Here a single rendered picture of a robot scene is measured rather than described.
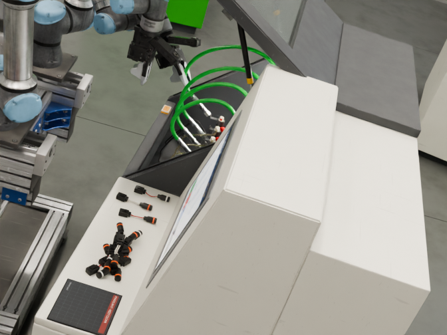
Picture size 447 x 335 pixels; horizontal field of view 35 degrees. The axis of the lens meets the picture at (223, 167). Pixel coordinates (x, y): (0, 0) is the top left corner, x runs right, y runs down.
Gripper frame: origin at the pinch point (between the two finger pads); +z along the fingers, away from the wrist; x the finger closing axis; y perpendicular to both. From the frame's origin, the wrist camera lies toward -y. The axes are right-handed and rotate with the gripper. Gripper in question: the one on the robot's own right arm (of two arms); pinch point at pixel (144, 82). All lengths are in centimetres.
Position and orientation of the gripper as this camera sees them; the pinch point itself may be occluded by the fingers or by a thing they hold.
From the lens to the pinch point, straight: 248.8
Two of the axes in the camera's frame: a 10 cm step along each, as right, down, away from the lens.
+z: -2.6, 8.0, 5.4
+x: -1.9, 5.1, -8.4
